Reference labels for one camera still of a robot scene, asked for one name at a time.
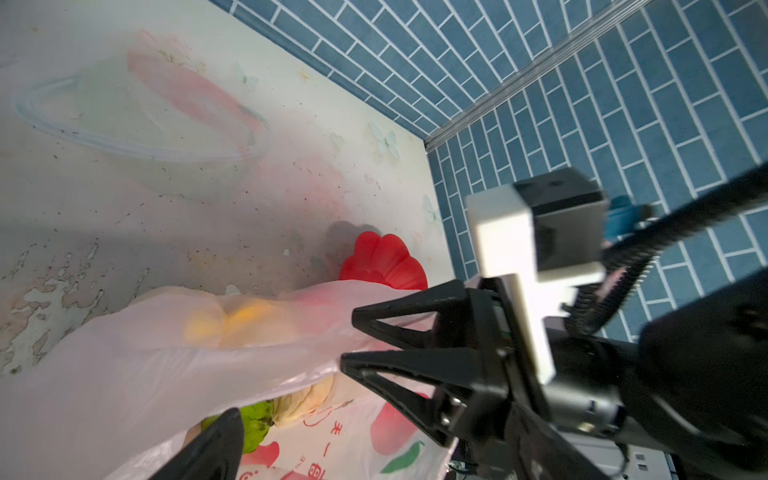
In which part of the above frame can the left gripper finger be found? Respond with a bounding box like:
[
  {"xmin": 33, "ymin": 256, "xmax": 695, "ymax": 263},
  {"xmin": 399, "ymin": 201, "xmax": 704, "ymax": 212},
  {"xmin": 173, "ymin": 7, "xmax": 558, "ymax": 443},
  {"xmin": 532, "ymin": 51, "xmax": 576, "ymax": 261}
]
[{"xmin": 150, "ymin": 408, "xmax": 245, "ymax": 480}]

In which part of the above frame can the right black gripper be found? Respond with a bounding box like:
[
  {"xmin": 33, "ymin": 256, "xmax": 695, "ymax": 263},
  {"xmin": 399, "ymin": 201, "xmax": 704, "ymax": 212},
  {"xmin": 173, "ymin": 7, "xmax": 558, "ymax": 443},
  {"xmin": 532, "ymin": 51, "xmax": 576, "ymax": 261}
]
[{"xmin": 340, "ymin": 280, "xmax": 636, "ymax": 479}]

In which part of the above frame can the red flower-shaped plate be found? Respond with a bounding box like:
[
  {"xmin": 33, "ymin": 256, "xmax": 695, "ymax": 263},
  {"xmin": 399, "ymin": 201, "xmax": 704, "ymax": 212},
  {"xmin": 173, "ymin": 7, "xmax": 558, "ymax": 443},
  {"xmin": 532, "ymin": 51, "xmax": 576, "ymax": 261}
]
[{"xmin": 339, "ymin": 231, "xmax": 428, "ymax": 290}]

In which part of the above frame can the pink plastic bag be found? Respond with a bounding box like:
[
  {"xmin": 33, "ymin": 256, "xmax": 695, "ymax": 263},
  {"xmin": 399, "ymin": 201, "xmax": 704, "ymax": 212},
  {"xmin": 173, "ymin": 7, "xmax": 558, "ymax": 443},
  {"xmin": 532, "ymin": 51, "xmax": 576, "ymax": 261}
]
[{"xmin": 1, "ymin": 281, "xmax": 452, "ymax": 479}]

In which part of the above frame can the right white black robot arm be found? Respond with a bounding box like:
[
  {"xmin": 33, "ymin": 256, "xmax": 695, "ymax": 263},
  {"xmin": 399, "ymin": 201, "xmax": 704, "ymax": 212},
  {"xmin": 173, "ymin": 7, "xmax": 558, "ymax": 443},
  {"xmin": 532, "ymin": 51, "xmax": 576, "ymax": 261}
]
[{"xmin": 340, "ymin": 272, "xmax": 767, "ymax": 479}]

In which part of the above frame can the green fake fruit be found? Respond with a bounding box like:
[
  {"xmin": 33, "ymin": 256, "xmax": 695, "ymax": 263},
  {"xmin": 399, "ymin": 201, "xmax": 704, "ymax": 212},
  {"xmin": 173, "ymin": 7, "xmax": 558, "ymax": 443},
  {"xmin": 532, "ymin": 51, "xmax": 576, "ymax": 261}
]
[{"xmin": 200, "ymin": 400, "xmax": 277, "ymax": 455}]

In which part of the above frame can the large cream fake bun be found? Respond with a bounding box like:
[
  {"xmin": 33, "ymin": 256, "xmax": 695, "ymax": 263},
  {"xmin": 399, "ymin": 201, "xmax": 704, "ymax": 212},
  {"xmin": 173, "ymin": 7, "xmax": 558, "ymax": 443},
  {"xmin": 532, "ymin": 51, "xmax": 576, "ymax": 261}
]
[{"xmin": 272, "ymin": 375, "xmax": 334, "ymax": 426}]

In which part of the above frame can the yellow fake banana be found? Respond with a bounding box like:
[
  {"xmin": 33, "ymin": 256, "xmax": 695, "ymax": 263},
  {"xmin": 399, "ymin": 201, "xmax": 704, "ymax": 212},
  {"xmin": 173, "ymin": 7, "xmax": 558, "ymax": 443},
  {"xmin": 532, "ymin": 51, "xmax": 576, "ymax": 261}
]
[{"xmin": 184, "ymin": 298, "xmax": 301, "ymax": 350}]

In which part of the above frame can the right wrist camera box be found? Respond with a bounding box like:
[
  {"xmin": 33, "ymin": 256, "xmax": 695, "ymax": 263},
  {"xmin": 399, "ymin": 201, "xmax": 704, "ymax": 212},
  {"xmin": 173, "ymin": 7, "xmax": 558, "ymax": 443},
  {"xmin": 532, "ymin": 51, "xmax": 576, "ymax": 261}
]
[{"xmin": 465, "ymin": 167, "xmax": 608, "ymax": 385}]

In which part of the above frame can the right black corrugated cable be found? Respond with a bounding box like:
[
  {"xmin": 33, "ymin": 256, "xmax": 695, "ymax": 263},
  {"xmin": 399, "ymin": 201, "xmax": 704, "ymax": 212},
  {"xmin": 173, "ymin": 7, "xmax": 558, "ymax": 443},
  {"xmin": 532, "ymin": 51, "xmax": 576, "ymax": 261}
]
[{"xmin": 563, "ymin": 177, "xmax": 768, "ymax": 337}]

